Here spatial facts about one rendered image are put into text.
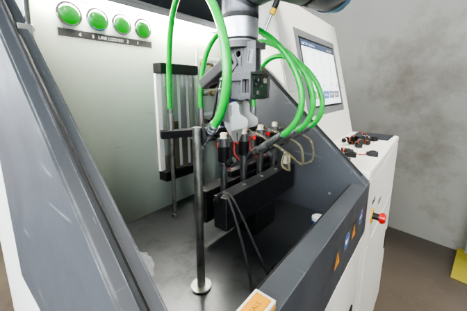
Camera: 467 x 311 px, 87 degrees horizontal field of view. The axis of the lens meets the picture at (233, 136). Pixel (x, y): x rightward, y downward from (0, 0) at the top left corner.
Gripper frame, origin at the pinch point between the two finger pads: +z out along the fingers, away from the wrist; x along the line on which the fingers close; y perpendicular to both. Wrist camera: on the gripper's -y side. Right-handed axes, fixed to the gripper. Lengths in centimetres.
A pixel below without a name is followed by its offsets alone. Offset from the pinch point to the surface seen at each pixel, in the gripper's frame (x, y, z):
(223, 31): -15.3, 10.8, -18.5
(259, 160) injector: 15.0, -2.6, 9.6
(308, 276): -10.5, 22.8, 17.6
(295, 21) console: 52, -11, -36
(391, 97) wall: 202, 7, -3
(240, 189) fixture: 1.0, 1.2, 13.1
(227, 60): -15.8, 11.9, -14.5
